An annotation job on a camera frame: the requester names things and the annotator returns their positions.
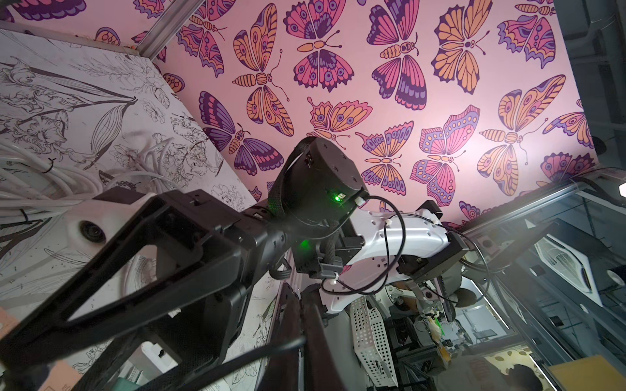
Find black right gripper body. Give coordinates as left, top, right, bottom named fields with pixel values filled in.
left=26, top=191, right=289, bottom=390

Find pink power strip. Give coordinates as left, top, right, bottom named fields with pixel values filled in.
left=1, top=309, right=82, bottom=390

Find white power strip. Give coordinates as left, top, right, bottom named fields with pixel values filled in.
left=118, top=342, right=178, bottom=385

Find white coiled power cord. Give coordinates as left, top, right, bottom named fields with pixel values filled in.
left=0, top=136, right=187, bottom=231

